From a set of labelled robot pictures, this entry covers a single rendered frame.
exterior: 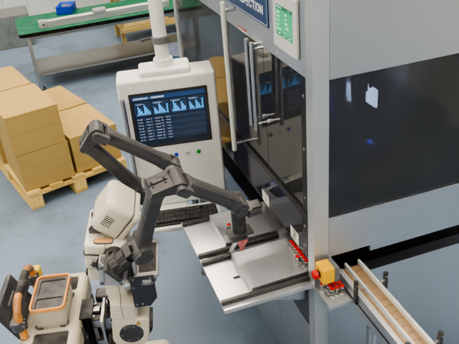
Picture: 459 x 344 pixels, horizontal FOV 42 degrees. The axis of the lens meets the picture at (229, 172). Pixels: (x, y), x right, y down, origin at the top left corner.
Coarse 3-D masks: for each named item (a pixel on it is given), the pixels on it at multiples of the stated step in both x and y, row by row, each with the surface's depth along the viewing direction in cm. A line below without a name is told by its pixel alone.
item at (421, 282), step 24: (456, 240) 272; (384, 264) 261; (408, 264) 265; (432, 264) 271; (456, 264) 276; (408, 288) 273; (432, 288) 279; (456, 288) 284; (264, 312) 343; (288, 312) 297; (336, 312) 264; (408, 312) 281; (432, 312) 287; (456, 312) 293; (288, 336) 307; (336, 336) 272; (360, 336) 277; (432, 336) 296; (456, 336) 302
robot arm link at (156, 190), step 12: (144, 180) 201; (156, 180) 199; (168, 180) 199; (180, 180) 199; (156, 192) 196; (168, 192) 199; (144, 204) 205; (156, 204) 203; (144, 216) 208; (156, 216) 209; (144, 228) 211; (144, 240) 217; (144, 252) 219; (144, 264) 225
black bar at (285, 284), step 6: (306, 276) 255; (282, 282) 253; (288, 282) 253; (294, 282) 253; (300, 282) 254; (264, 288) 251; (270, 288) 250; (276, 288) 251; (282, 288) 253; (240, 294) 249; (246, 294) 248; (252, 294) 248; (258, 294) 250; (222, 300) 246; (228, 300) 246; (234, 300) 247; (240, 300) 248
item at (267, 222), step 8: (264, 208) 307; (216, 216) 301; (224, 216) 302; (256, 216) 301; (264, 216) 300; (272, 216) 300; (216, 224) 298; (224, 224) 297; (256, 224) 295; (264, 224) 295; (272, 224) 294; (280, 224) 294; (224, 232) 291; (256, 232) 289; (264, 232) 283; (272, 232) 284; (280, 232) 286; (224, 240) 280
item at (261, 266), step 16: (288, 240) 279; (240, 256) 273; (256, 256) 273; (272, 256) 272; (288, 256) 271; (240, 272) 261; (256, 272) 263; (272, 272) 262; (288, 272) 261; (304, 272) 256; (256, 288) 250
